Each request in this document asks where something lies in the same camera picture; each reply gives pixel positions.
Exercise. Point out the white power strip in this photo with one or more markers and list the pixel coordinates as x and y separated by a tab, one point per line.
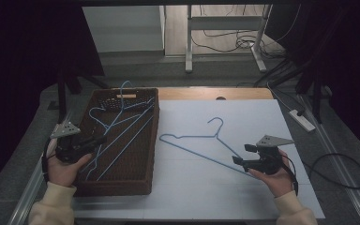
302	121

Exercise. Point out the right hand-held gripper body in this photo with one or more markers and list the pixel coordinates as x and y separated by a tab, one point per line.
267	161

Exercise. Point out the brown woven basket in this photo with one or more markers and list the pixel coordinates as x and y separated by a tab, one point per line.
131	162

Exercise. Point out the person's right hand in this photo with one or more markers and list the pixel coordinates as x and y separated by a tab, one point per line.
276	182

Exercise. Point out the white cabinet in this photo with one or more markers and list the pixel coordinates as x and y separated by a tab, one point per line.
122	28

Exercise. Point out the person's left hand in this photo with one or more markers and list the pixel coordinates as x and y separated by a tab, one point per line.
64	173

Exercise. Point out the silver metal rail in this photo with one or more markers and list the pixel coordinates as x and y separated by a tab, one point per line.
340	165
28	193

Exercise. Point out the black plug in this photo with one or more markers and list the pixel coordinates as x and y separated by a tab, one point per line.
300	112

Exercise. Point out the dark curtain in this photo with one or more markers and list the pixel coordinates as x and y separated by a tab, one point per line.
22	62
347	62

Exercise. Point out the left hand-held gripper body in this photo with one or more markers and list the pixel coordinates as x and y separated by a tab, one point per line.
67	146

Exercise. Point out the white metal desk frame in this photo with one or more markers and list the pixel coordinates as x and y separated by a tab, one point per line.
225	22

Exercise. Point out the black metal stand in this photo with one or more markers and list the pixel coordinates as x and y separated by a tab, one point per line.
62	93
317	93

